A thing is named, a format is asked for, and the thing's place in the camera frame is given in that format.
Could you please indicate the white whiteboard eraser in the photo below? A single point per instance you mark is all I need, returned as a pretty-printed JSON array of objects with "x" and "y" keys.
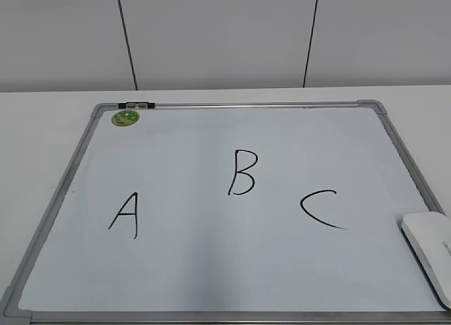
[{"x": 428, "y": 234}]

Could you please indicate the green round magnet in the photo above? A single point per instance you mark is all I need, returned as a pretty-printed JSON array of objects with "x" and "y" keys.
[{"x": 125, "y": 118}]

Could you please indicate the black grey board hanger clip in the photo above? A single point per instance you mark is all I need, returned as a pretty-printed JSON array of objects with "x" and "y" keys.
[{"x": 136, "y": 105}]

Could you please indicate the white whiteboard grey frame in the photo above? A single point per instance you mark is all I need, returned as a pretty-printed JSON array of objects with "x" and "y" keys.
[{"x": 280, "y": 213}]

